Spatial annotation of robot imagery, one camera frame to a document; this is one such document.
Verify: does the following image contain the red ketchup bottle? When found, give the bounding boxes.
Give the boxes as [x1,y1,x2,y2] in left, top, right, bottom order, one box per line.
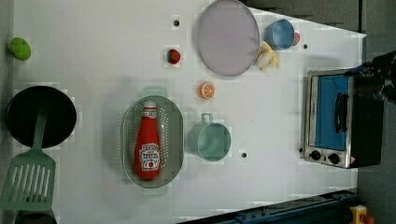
[134,100,162,180]

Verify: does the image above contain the toaster oven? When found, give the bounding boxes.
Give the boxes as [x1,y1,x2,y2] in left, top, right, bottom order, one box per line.
[304,69,384,169]

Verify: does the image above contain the green slotted spatula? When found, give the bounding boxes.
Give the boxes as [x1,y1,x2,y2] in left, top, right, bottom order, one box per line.
[1,103,56,211]

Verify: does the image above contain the yellow red clamp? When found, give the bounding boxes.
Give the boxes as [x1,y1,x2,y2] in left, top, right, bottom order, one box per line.
[349,205,375,224]

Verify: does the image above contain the strawberry toy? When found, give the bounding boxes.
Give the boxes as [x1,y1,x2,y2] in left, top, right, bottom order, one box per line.
[166,49,181,64]

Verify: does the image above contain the green mug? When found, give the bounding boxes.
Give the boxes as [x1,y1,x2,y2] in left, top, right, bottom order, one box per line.
[188,113,232,161]

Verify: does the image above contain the blue metal frame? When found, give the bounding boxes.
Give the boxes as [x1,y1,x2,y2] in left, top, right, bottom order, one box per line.
[178,190,360,224]

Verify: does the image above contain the peeled banana toy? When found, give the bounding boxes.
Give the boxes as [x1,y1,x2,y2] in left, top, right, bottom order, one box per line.
[255,41,280,71]

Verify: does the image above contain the red fruit toy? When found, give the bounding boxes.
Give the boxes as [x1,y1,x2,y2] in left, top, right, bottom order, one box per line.
[293,32,301,46]

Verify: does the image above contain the black cylinder cup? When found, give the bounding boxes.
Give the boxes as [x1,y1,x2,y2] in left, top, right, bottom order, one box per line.
[14,211,58,224]

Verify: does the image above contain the grey round plate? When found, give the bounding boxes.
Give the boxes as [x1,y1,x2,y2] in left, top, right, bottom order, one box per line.
[197,0,260,76]

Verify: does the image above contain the blue bowl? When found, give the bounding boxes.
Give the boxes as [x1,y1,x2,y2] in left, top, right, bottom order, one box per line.
[263,19,294,50]

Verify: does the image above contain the orange slice toy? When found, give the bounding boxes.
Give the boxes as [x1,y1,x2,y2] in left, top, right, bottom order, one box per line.
[199,82,216,99]

